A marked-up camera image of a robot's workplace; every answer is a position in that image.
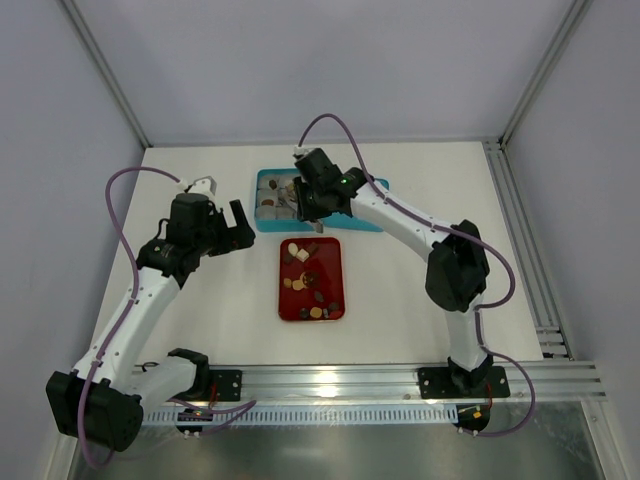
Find stainless steel tongs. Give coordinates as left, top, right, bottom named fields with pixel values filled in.
left=280, top=181, right=324, bottom=234

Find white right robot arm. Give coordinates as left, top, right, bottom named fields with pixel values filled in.
left=294, top=147, right=493, bottom=396

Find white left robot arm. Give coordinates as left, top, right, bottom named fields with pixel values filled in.
left=45, top=193, right=255, bottom=452

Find teal tin lid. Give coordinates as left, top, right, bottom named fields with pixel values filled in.
left=314, top=174, right=382, bottom=232

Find teal tin box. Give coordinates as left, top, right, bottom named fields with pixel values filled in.
left=254, top=168, right=313, bottom=233

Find red lacquer tray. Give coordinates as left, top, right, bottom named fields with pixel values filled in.
left=277, top=237, right=346, bottom=322

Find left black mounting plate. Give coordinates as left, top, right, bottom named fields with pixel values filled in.
left=207, top=369, right=243, bottom=403

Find black mounting plate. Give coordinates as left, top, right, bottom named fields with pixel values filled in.
left=207, top=369, right=243, bottom=403
left=417, top=366, right=511, bottom=400

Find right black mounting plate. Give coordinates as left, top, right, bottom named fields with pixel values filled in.
left=417, top=366, right=511, bottom=400

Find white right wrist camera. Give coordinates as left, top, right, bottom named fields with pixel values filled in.
left=292, top=145, right=317, bottom=159

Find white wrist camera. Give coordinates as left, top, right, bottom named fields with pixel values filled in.
left=176, top=176, right=217, bottom=200
left=292, top=145, right=317, bottom=159

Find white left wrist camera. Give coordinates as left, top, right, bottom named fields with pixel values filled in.
left=176, top=176, right=217, bottom=200

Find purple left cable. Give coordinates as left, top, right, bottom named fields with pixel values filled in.
left=77, top=167, right=258, bottom=469

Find aluminium frame post left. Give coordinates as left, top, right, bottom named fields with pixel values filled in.
left=57, top=0, right=152, bottom=149

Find aluminium frame post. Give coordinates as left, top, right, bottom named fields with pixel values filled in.
left=57, top=0, right=152, bottom=149
left=498, top=0, right=593, bottom=149

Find white slotted cable duct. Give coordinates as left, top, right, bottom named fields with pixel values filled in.
left=143, top=403, right=458, bottom=428

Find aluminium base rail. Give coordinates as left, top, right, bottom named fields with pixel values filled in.
left=239, top=360, right=607, bottom=403

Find aluminium frame post right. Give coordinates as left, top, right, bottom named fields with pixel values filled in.
left=498, top=0, right=593, bottom=149

